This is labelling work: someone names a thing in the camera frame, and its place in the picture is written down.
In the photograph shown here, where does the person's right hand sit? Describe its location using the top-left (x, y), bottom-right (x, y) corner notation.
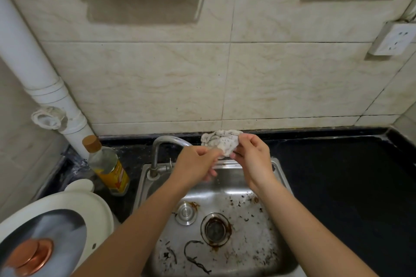
top-left (229, 133), bottom-right (277, 192)

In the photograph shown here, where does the person's left hand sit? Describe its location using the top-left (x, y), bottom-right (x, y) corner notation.
top-left (170, 145), bottom-right (225, 190)

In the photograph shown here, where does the white speckled cloth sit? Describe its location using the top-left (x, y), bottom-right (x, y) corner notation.
top-left (200, 129), bottom-right (244, 159)

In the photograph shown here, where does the person's right forearm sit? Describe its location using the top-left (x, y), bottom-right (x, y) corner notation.
top-left (256, 179), bottom-right (379, 277)

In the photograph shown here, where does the person's left forearm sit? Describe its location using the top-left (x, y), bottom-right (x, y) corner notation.
top-left (71, 177), bottom-right (195, 277)

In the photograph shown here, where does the chrome sink faucet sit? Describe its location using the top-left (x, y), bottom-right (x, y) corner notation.
top-left (147, 135), bottom-right (193, 180)

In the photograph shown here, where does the round metal sink plug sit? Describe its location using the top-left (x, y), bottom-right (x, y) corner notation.
top-left (175, 202), bottom-right (199, 226)

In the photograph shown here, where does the stainless steel sink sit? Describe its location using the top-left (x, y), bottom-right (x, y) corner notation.
top-left (132, 157), bottom-right (307, 277)

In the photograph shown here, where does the round sink drain strainer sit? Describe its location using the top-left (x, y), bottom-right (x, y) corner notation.
top-left (200, 213), bottom-right (232, 248)

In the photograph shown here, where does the oil bottle with yellow label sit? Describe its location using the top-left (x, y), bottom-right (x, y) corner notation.
top-left (82, 135), bottom-right (131, 197)

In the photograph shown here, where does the white pot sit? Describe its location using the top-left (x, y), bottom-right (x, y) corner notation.
top-left (0, 178), bottom-right (115, 277)

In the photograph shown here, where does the clear plastic bag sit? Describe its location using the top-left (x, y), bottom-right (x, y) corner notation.
top-left (60, 146), bottom-right (96, 186)

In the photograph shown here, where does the white pipe cleanout cap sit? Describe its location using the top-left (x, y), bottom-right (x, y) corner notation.
top-left (31, 106), bottom-right (68, 131)

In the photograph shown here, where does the glass pot lid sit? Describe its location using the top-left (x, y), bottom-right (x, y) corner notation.
top-left (0, 209), bottom-right (88, 277)

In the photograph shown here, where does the white drain pipe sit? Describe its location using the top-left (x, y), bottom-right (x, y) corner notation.
top-left (0, 0), bottom-right (95, 161)

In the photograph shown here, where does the copper lid knob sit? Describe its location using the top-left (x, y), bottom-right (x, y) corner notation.
top-left (3, 238), bottom-right (54, 277)

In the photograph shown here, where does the dark string scrap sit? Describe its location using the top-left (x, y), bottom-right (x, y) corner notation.
top-left (183, 240), bottom-right (212, 275)

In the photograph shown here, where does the white wall socket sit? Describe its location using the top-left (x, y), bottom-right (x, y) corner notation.
top-left (368, 20), bottom-right (416, 57)

